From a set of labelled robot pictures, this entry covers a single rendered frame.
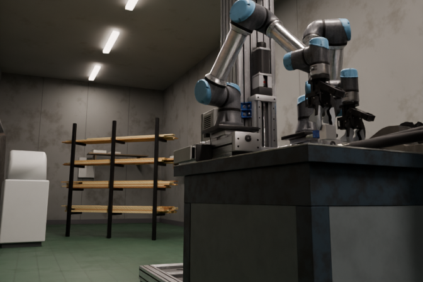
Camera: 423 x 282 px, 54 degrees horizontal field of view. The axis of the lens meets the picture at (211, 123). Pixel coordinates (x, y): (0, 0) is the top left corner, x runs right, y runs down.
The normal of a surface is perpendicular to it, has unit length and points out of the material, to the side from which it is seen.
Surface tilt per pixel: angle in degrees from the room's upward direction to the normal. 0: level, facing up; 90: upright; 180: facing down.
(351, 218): 90
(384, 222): 90
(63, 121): 90
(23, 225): 90
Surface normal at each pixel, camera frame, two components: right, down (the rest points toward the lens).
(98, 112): 0.40, -0.16
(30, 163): 0.48, -0.34
